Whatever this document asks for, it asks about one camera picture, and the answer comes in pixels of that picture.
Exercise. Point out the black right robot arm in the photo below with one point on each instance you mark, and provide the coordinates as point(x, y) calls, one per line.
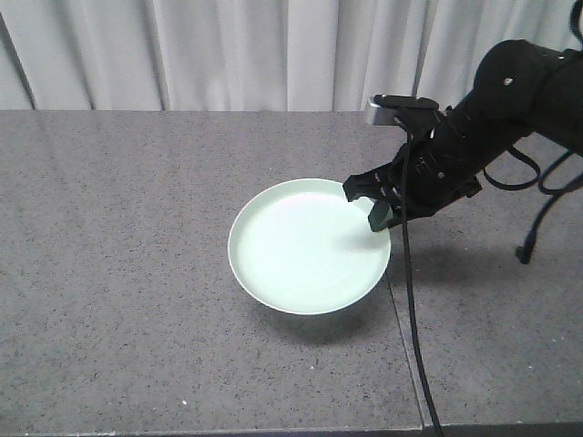
point(519, 89)

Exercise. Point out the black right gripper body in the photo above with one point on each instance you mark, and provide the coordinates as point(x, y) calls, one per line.
point(431, 170)

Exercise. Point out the white pleated curtain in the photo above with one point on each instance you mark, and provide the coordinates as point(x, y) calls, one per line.
point(255, 55)

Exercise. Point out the pale green round plate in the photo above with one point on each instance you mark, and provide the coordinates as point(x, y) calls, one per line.
point(300, 247)

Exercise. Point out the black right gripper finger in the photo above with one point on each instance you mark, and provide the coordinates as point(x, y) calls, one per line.
point(384, 216)
point(373, 184)

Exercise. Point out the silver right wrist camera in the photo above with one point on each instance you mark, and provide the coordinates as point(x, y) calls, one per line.
point(381, 110)

